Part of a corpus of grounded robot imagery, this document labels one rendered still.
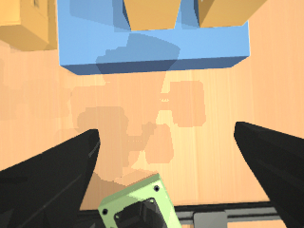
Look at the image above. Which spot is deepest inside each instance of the tan cardboard box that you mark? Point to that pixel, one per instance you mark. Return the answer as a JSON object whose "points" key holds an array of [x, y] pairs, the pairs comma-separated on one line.
{"points": [[227, 13], [152, 14], [29, 25]]}

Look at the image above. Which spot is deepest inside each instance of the blue raised platform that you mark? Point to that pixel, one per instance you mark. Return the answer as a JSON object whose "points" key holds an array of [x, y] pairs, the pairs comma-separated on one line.
{"points": [[95, 37]]}

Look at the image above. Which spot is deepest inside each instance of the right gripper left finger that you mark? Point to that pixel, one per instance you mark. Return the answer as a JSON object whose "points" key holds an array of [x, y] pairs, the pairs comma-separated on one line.
{"points": [[47, 190]]}

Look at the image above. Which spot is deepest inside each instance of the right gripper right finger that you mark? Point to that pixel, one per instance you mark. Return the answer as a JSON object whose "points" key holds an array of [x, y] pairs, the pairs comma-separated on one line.
{"points": [[277, 161]]}

